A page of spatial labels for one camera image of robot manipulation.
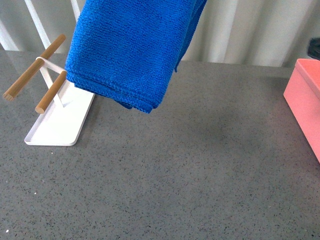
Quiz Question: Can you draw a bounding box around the black object behind pink box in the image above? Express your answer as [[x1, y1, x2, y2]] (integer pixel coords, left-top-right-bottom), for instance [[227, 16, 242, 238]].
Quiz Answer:
[[307, 37, 320, 60]]

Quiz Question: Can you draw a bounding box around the blue microfiber towel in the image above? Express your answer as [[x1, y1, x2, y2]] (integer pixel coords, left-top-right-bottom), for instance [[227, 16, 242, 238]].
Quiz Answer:
[[65, 0, 206, 113]]

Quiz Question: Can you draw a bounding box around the white towel rack with wooden bars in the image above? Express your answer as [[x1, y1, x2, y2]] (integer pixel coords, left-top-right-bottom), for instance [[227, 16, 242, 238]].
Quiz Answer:
[[2, 34, 96, 147]]

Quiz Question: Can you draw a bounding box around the pink plastic box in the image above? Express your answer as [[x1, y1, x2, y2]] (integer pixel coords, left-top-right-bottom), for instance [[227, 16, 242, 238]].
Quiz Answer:
[[283, 58, 320, 159]]

